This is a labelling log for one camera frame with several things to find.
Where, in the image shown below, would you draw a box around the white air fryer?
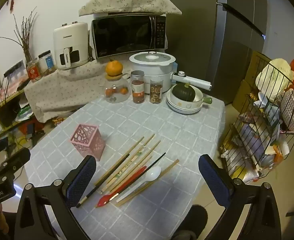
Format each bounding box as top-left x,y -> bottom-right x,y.
53,22 -> 89,70

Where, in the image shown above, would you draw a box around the cardboard box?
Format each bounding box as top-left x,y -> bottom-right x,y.
232,51 -> 273,110

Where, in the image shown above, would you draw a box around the wooden shelf unit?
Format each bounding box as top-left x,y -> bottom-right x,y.
0,87 -> 37,143

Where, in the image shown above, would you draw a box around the clear jar of dried rings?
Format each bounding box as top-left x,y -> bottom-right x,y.
149,79 -> 164,104

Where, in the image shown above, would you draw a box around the red plastic spoon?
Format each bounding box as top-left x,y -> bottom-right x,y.
96,165 -> 147,208

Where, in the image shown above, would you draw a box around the person's dark clothed leg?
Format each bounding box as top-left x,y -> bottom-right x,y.
171,204 -> 209,240

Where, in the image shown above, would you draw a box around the red label glass jar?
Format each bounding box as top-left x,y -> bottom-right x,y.
26,58 -> 41,83

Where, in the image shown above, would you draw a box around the large tangerine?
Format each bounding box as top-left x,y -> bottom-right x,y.
105,60 -> 124,76

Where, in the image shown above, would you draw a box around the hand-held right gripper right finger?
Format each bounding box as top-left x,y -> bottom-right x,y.
198,154 -> 282,240

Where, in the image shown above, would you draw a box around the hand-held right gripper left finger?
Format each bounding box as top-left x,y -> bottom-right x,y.
13,154 -> 97,240

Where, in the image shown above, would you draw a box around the grey refrigerator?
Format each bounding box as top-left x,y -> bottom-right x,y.
166,0 -> 268,105

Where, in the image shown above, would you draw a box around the pink perforated utensil holder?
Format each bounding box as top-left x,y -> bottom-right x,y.
70,124 -> 106,161

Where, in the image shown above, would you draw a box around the black chopstick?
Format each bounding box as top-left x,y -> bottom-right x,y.
111,152 -> 167,196
76,154 -> 131,208

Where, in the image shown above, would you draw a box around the blue label glass jar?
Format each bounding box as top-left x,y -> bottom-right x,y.
38,51 -> 56,77

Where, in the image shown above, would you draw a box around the white electric cooking pot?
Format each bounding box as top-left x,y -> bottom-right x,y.
129,51 -> 212,93

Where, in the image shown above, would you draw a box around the desk calendar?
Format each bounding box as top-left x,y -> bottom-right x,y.
3,60 -> 30,92

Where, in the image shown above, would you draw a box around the dark green squash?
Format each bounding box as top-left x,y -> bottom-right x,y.
171,82 -> 196,102

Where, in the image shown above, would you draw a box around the floral microwave cover cloth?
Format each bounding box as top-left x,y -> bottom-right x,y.
78,0 -> 182,17

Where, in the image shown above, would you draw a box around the white bowl with green handle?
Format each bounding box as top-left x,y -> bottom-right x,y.
170,86 -> 212,107

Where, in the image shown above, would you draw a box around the dried branches in vase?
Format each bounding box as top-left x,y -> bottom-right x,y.
0,7 -> 37,63

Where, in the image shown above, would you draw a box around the clear jar of red spice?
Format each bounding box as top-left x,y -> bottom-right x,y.
130,70 -> 145,104

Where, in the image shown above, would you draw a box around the white floral ceramic plate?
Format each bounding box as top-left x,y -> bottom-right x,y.
166,91 -> 203,115

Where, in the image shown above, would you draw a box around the glass jar with wooden lid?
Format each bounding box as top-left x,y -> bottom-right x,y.
104,73 -> 130,103

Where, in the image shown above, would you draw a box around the white plastic spoon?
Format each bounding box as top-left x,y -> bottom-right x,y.
116,166 -> 162,203

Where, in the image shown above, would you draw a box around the black microwave oven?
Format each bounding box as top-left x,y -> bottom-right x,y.
91,15 -> 168,59

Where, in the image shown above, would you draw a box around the cream plastic bag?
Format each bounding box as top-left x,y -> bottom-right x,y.
256,58 -> 294,93

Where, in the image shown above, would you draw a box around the beige floral tablecloth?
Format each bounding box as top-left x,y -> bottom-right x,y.
24,57 -> 137,123

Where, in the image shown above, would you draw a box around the pile of bamboo chopsticks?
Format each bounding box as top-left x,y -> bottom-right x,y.
94,134 -> 180,207

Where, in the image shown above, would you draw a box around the black wire rack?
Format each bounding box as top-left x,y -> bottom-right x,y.
221,60 -> 294,180

